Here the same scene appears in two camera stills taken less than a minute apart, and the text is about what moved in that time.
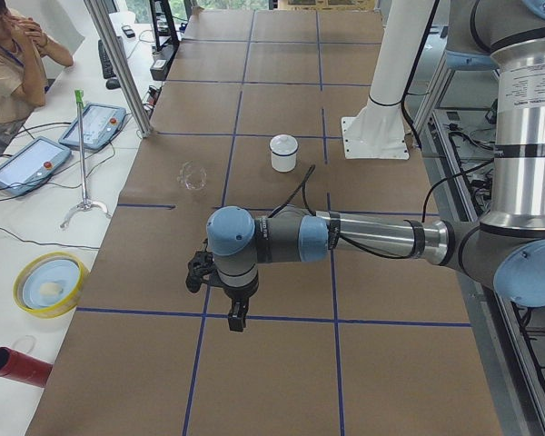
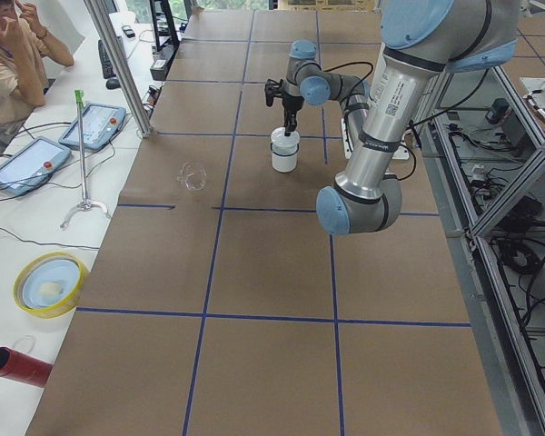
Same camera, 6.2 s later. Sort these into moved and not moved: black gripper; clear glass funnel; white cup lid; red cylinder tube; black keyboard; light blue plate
Moved: black gripper; white cup lid
Not moved: clear glass funnel; black keyboard; light blue plate; red cylinder tube
